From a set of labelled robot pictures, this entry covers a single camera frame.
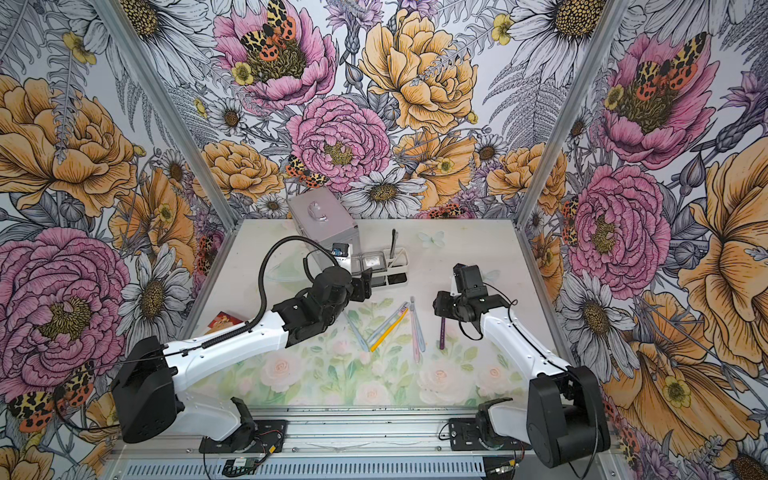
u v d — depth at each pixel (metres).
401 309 0.97
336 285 0.58
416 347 0.89
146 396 0.41
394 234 0.95
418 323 0.94
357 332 0.92
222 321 0.90
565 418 0.41
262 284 0.63
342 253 0.67
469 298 0.67
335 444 0.74
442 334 0.92
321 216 1.02
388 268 0.96
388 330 0.92
